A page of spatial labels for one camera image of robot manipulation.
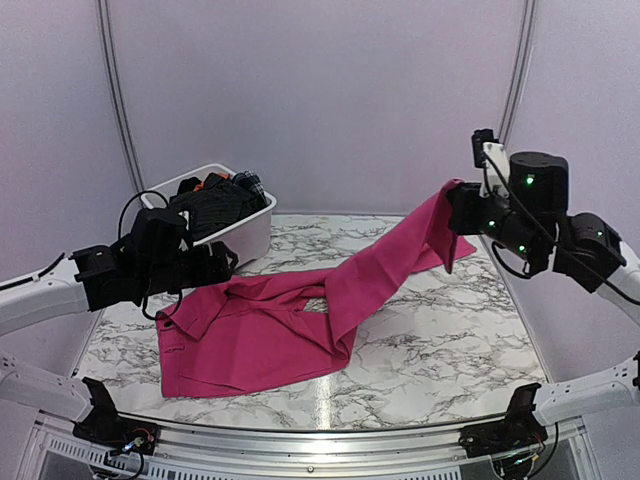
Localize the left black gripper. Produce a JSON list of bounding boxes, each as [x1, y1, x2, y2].
[[137, 241, 239, 299]]

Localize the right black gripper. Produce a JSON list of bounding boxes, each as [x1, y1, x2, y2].
[[449, 182, 548, 267]]

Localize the magenta pink trousers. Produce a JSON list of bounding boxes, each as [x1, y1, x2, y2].
[[156, 180, 475, 398]]

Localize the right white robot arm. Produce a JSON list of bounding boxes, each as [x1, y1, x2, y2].
[[450, 143, 639, 448]]

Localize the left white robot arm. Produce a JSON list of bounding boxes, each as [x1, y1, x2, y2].
[[1, 242, 238, 445]]

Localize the white plastic laundry bin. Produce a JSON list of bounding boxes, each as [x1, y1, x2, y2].
[[150, 163, 277, 267]]

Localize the black striped garment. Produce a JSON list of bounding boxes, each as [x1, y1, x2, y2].
[[168, 173, 266, 240]]

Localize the plaid grey garment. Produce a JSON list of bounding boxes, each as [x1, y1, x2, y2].
[[232, 170, 265, 197]]

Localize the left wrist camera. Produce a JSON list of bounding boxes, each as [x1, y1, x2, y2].
[[129, 208, 193, 260]]

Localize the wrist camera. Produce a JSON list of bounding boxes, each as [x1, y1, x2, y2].
[[129, 208, 193, 260], [471, 128, 498, 169]]

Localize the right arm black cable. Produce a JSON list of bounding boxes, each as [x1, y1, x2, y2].
[[479, 149, 640, 301]]

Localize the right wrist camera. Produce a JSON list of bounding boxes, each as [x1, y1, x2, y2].
[[471, 128, 498, 169]]

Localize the aluminium front rail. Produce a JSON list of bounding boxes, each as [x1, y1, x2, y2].
[[16, 413, 602, 479]]

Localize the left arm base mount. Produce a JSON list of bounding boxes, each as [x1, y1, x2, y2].
[[73, 377, 159, 455]]

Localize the right aluminium wall post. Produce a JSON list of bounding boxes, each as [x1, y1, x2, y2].
[[498, 0, 539, 145]]

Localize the aluminium wall post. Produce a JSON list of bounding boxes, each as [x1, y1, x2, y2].
[[498, 0, 539, 145], [95, 0, 145, 193]]

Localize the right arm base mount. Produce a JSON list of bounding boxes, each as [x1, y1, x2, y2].
[[458, 383, 548, 458]]

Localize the left aluminium wall post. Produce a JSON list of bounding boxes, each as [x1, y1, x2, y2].
[[95, 0, 145, 193]]

